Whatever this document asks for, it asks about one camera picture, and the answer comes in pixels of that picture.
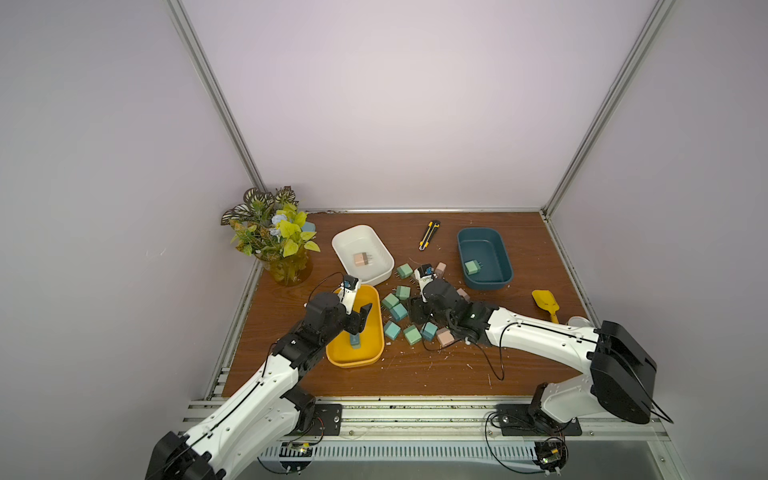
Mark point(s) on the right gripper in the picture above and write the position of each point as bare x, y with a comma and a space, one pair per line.
421, 303

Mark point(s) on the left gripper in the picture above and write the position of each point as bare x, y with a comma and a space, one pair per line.
357, 320

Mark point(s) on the pink plug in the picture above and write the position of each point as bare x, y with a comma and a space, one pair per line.
362, 259
441, 268

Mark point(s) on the green plug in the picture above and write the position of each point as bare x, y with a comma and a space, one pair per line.
472, 267
405, 271
412, 335
403, 293

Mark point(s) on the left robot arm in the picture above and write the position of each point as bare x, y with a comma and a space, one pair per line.
269, 406

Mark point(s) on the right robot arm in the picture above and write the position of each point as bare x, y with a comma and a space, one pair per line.
616, 375

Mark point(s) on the yellow storage box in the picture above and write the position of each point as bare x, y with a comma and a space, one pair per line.
340, 351

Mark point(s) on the white storage box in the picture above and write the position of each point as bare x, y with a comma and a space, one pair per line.
363, 238

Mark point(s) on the teal storage box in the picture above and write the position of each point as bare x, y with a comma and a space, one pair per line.
487, 246

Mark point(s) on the teal plug bottom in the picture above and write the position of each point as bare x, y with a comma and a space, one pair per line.
429, 331

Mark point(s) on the green plug bottom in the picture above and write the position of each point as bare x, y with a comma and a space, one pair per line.
412, 335

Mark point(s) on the green plug top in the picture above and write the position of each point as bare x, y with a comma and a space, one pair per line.
405, 271

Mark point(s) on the yellow black utility knife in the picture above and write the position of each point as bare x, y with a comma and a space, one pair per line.
429, 233

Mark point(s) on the yellow toy shovel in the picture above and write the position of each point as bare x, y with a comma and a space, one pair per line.
546, 301

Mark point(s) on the potted green plant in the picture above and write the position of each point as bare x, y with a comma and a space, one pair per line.
270, 226

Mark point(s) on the metal tin can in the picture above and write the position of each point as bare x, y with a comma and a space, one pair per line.
580, 322

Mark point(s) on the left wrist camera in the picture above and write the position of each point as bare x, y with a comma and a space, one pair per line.
350, 288

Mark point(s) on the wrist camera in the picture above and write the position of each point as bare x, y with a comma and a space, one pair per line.
424, 275
350, 288

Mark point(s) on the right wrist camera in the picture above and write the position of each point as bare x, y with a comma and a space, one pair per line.
424, 275

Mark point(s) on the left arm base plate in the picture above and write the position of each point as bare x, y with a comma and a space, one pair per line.
324, 420

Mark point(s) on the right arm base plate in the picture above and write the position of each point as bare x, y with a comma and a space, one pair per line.
516, 420

